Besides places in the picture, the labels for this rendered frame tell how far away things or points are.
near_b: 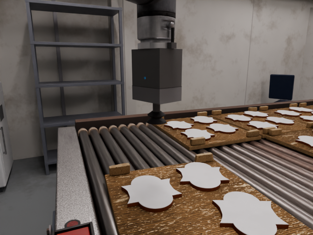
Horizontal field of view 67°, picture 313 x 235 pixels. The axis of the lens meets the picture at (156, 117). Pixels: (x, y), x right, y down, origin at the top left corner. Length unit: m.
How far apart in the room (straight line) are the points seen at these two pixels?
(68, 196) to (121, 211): 0.17
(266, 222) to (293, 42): 5.25
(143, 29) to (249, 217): 0.42
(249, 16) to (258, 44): 0.55
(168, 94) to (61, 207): 0.36
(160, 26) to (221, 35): 3.90
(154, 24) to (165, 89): 0.12
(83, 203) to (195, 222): 0.27
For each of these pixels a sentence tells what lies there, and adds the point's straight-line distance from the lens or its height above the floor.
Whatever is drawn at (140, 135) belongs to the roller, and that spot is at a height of 0.92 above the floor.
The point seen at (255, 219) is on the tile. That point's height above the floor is 0.95.
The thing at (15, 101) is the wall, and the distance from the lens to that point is 3.39.
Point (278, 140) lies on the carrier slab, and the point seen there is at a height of 0.93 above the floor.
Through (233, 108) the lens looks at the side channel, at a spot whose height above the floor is 0.95.
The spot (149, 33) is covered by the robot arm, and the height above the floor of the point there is 1.29.
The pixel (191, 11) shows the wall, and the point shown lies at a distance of 4.02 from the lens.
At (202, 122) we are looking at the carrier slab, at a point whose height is 0.95.
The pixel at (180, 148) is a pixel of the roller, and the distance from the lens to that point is 0.93.
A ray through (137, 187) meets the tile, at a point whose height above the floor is 0.95.
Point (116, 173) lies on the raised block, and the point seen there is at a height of 0.94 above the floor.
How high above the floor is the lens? 1.25
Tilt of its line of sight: 14 degrees down
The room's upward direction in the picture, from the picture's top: straight up
